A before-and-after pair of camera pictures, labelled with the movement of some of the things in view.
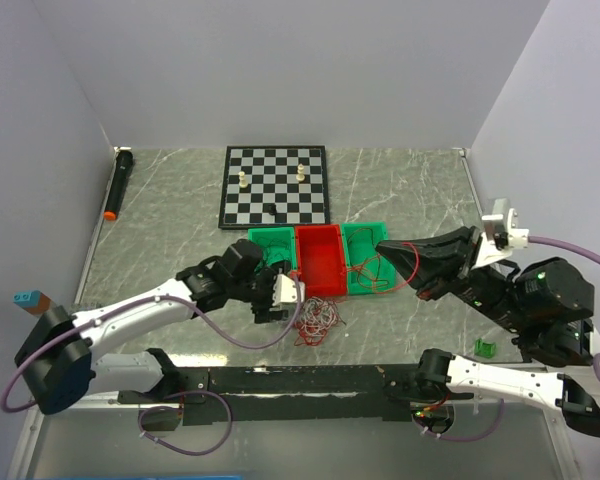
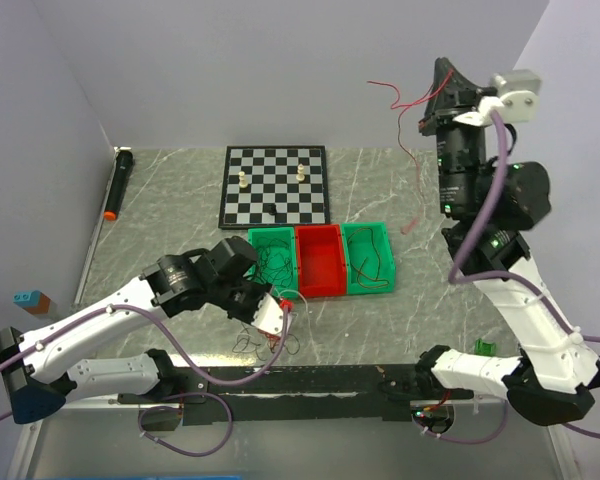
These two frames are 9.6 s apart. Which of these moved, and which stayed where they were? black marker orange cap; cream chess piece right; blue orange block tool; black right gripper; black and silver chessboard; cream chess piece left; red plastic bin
Moved: black right gripper
Stayed: red plastic bin; blue orange block tool; black and silver chessboard; black marker orange cap; cream chess piece right; cream chess piece left
